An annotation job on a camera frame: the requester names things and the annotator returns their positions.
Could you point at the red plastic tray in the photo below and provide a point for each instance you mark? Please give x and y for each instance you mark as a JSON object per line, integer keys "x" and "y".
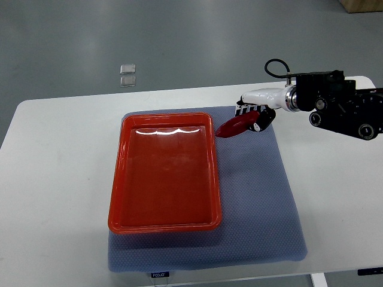
{"x": 166, "y": 175}

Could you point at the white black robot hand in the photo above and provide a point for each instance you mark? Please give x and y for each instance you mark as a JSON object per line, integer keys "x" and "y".
{"x": 263, "y": 101}

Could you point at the red pepper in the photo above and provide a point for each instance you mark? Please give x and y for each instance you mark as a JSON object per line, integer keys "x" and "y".
{"x": 237, "y": 125}

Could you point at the upper metal floor plate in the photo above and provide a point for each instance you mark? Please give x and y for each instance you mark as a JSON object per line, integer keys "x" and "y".
{"x": 127, "y": 69}

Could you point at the white table leg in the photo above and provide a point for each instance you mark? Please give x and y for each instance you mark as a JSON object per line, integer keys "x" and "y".
{"x": 318, "y": 280}

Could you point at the black table control panel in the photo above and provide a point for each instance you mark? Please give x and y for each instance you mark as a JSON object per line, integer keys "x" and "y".
{"x": 370, "y": 271}

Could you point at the black table label tag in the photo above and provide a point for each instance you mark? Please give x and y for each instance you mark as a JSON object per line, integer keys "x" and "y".
{"x": 162, "y": 274}

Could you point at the cardboard box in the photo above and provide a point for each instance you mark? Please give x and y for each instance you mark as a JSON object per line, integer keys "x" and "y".
{"x": 362, "y": 6}

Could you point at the blue-grey textured mat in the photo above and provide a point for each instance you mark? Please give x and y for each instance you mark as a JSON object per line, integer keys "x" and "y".
{"x": 260, "y": 222}

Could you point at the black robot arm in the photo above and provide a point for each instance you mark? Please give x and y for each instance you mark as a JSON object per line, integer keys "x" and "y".
{"x": 337, "y": 105}

